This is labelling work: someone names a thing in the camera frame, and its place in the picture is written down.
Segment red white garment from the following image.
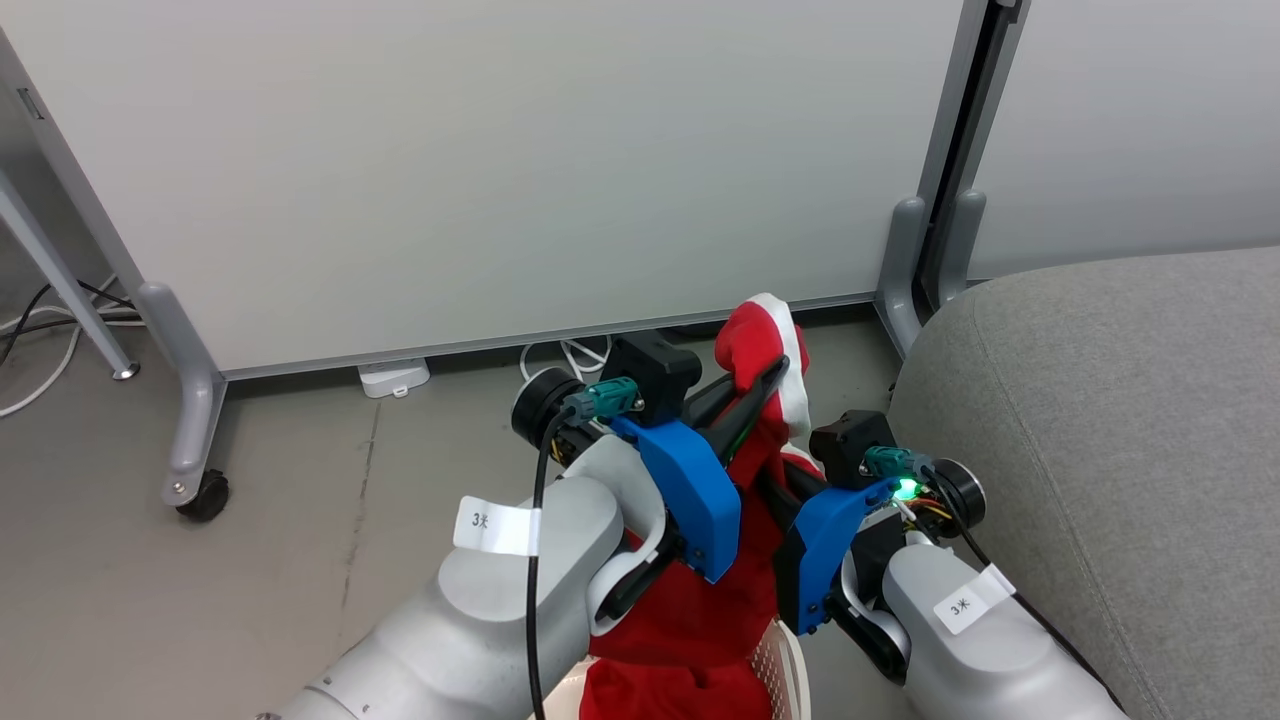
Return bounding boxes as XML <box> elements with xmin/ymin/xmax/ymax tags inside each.
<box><xmin>580</xmin><ymin>293</ymin><xmax>826</xmax><ymax>720</ymax></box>

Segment white perforated laundry basket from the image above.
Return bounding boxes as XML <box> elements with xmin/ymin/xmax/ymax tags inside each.
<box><xmin>530</xmin><ymin>615</ymin><xmax>811</xmax><ymax>720</ymax></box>

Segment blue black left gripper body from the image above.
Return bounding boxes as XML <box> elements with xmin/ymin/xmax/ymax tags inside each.
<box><xmin>512</xmin><ymin>368</ymin><xmax>743</xmax><ymax>586</ymax></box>

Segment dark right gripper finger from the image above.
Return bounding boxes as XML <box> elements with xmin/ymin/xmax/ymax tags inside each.
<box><xmin>762</xmin><ymin>460</ymin><xmax>831</xmax><ymax>511</ymax></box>

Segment white right cable tag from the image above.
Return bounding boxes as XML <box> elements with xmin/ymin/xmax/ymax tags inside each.
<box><xmin>933</xmin><ymin>565</ymin><xmax>1017</xmax><ymax>636</ymax></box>

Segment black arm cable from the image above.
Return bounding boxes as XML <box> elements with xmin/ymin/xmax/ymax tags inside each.
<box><xmin>525</xmin><ymin>405</ymin><xmax>583</xmax><ymax>720</ymax></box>
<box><xmin>918</xmin><ymin>465</ymin><xmax>1131</xmax><ymax>716</ymax></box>

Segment white left cable tag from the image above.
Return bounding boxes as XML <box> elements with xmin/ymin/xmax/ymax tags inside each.
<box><xmin>453</xmin><ymin>496</ymin><xmax>542</xmax><ymax>557</ymax></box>

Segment white floor cable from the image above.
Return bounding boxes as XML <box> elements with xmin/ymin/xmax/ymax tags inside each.
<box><xmin>0</xmin><ymin>275</ymin><xmax>143</xmax><ymax>418</ymax></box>

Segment teal left cable connector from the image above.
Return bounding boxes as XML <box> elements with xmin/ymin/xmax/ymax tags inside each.
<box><xmin>563</xmin><ymin>377</ymin><xmax>644</xmax><ymax>422</ymax></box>

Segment grey fabric sofa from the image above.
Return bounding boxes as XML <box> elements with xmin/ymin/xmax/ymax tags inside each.
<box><xmin>888</xmin><ymin>245</ymin><xmax>1280</xmax><ymax>720</ymax></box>

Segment grey slanted table leg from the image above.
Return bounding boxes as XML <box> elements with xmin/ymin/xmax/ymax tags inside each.
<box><xmin>0</xmin><ymin>170</ymin><xmax>141</xmax><ymax>381</ymax></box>

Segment large white partition panel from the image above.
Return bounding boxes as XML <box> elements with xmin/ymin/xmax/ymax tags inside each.
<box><xmin>0</xmin><ymin>0</ymin><xmax>1031</xmax><ymax>386</ymax></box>

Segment teal cable connector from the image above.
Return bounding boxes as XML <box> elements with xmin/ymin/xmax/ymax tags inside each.
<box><xmin>563</xmin><ymin>377</ymin><xmax>644</xmax><ymax>422</ymax></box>
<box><xmin>863</xmin><ymin>446</ymin><xmax>933</xmax><ymax>483</ymax></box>

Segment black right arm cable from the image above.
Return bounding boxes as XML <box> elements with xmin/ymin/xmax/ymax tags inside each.
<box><xmin>918</xmin><ymin>465</ymin><xmax>1131</xmax><ymax>716</ymax></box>

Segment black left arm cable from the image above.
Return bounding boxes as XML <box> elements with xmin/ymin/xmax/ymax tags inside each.
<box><xmin>525</xmin><ymin>405</ymin><xmax>583</xmax><ymax>720</ymax></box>

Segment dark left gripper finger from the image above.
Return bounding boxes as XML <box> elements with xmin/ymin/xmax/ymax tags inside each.
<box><xmin>705</xmin><ymin>355</ymin><xmax>791</xmax><ymax>471</ymax></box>
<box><xmin>685</xmin><ymin>372</ymin><xmax>746</xmax><ymax>431</ymax></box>

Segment black caster wheel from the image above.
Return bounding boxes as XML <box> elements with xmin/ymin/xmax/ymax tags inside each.
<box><xmin>177</xmin><ymin>470</ymin><xmax>231</xmax><ymax>523</ymax></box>

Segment white power adapter box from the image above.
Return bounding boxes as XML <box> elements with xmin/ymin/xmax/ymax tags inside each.
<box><xmin>358</xmin><ymin>358</ymin><xmax>432</xmax><ymax>399</ymax></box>

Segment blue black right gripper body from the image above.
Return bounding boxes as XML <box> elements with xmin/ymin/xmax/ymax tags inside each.
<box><xmin>775</xmin><ymin>458</ymin><xmax>988</xmax><ymax>637</ymax></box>

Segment grey partition foot with caster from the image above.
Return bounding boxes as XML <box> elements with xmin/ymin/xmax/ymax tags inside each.
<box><xmin>135</xmin><ymin>282</ymin><xmax>227</xmax><ymax>506</ymax></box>

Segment white cable tag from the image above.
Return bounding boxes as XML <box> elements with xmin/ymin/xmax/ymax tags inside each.
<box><xmin>933</xmin><ymin>565</ymin><xmax>1017</xmax><ymax>636</ymax></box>
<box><xmin>453</xmin><ymin>496</ymin><xmax>542</xmax><ymax>557</ymax></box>

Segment looped white cable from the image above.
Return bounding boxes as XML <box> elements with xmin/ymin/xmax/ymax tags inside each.
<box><xmin>519</xmin><ymin>336</ymin><xmax>612</xmax><ymax>386</ymax></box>

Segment teal right cable connector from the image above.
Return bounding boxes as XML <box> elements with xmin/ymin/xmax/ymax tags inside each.
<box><xmin>863</xmin><ymin>446</ymin><xmax>933</xmax><ymax>483</ymax></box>

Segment black floor cable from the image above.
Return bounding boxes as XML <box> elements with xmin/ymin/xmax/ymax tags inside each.
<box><xmin>0</xmin><ymin>280</ymin><xmax>137</xmax><ymax>367</ymax></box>

